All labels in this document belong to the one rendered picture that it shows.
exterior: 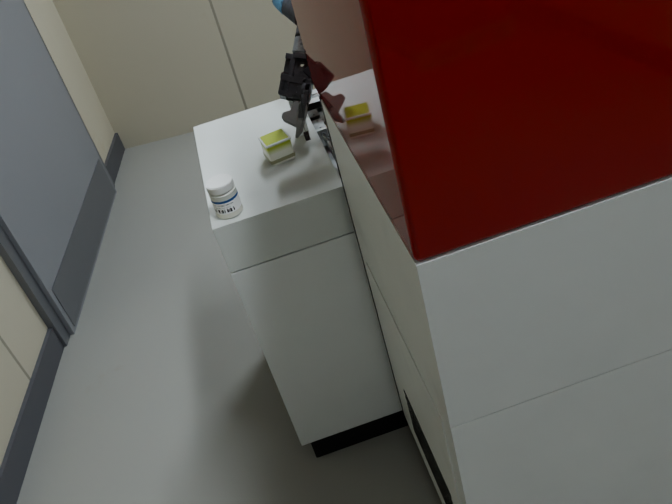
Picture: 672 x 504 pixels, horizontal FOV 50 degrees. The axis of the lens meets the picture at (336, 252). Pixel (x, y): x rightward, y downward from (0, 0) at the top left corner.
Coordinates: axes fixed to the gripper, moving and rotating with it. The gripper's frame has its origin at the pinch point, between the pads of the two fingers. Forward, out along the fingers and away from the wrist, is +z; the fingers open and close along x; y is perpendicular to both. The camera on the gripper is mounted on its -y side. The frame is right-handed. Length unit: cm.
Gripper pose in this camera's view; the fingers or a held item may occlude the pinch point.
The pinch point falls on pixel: (300, 133)
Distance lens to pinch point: 192.9
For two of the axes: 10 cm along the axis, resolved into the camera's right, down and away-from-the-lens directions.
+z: -1.8, 9.8, 0.4
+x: -0.1, 0.3, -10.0
